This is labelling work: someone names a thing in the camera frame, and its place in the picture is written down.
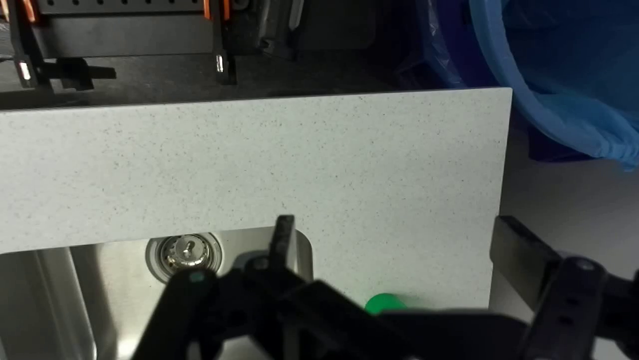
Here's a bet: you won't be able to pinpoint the chrome sink drain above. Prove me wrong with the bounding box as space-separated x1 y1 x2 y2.
145 231 223 281

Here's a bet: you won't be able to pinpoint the stainless steel sink basin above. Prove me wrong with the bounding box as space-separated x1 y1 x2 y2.
0 226 315 360

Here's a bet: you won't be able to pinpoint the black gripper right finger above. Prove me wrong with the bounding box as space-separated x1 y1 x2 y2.
488 215 639 360

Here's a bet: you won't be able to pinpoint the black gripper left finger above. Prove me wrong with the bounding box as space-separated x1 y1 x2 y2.
131 213 375 360

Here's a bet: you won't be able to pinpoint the green round object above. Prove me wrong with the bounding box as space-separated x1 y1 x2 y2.
365 291 405 316

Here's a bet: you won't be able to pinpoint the blue plastic bag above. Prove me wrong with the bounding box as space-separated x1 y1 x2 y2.
421 0 639 167

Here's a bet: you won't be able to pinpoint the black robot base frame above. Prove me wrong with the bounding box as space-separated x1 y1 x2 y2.
0 0 401 95

